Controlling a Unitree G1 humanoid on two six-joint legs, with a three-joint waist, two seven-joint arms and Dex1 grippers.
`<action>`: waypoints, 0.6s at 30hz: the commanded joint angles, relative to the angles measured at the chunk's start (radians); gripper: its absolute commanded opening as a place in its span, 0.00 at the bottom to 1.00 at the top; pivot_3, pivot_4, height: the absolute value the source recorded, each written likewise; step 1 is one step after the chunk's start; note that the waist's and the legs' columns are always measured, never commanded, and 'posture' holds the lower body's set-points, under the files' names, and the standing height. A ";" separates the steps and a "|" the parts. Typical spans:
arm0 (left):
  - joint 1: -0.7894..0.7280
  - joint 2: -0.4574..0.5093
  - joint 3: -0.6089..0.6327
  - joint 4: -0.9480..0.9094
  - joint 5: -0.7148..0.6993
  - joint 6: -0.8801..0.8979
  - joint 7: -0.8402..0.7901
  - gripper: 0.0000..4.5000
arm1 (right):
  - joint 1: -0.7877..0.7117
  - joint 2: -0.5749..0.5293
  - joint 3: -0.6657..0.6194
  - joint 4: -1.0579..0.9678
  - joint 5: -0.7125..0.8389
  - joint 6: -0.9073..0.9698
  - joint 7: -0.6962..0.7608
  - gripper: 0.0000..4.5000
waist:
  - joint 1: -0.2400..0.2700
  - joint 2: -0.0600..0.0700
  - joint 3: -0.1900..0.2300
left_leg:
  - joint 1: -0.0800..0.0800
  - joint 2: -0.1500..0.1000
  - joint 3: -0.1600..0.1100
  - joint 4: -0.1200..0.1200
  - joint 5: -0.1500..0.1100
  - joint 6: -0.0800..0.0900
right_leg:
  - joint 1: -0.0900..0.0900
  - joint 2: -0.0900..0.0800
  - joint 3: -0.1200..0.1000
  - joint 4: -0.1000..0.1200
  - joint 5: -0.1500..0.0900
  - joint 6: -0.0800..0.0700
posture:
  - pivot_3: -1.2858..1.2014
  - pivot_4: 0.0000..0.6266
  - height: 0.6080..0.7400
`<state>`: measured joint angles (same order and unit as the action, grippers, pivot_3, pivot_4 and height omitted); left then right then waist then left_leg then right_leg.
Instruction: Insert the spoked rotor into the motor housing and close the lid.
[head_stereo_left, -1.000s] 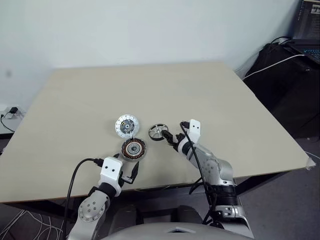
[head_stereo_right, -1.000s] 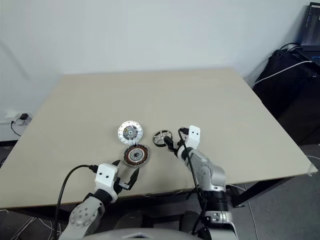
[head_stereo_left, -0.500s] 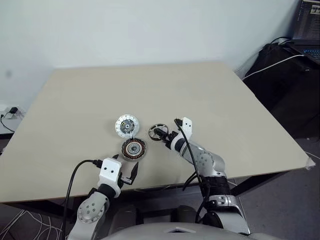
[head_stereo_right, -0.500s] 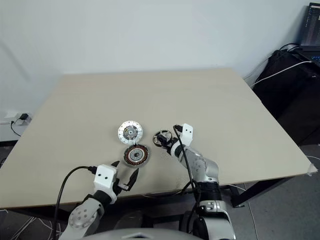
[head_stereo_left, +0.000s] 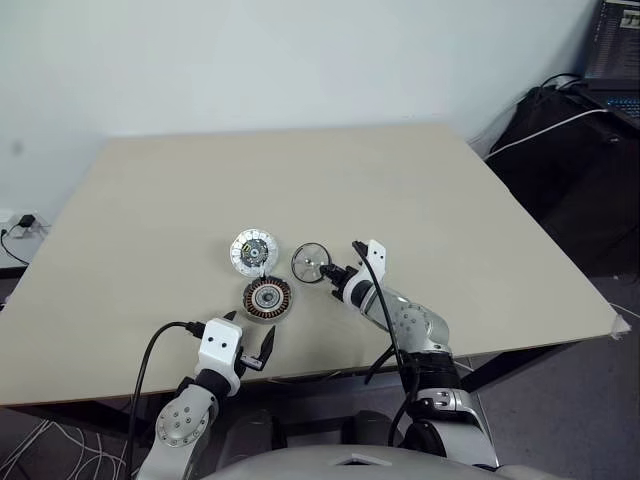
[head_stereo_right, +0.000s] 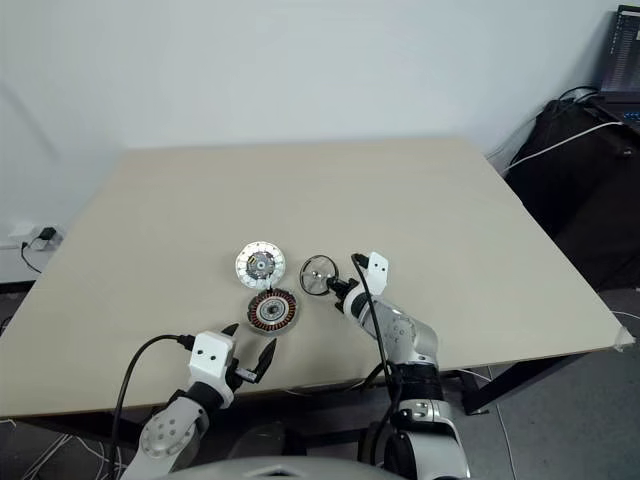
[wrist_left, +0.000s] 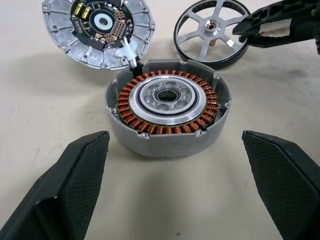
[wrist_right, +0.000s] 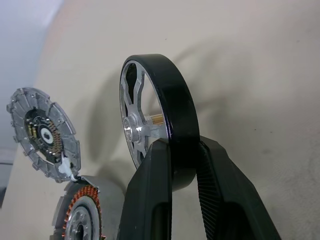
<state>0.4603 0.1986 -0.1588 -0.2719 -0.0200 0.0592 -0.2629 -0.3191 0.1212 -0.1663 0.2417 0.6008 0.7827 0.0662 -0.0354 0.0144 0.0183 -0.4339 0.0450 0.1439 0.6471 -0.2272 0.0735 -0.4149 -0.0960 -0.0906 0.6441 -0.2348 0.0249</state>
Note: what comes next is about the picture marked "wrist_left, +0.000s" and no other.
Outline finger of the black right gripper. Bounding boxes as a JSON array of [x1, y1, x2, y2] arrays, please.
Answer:
[[231, 0, 314, 36], [238, 19, 316, 49]]

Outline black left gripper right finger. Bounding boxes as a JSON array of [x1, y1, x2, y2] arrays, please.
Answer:
[[241, 129, 320, 240]]

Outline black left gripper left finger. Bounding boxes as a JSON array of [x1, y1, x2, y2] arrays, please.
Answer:
[[0, 130, 110, 240]]

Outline silver spoked rotor black rim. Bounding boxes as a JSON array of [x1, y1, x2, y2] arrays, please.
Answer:
[[174, 0, 251, 70]]

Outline grey motor housing copper windings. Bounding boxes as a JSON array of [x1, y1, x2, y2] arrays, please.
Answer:
[[104, 58, 229, 159]]

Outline silver motor lid circuit board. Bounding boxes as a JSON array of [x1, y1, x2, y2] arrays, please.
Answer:
[[42, 0, 156, 71]]

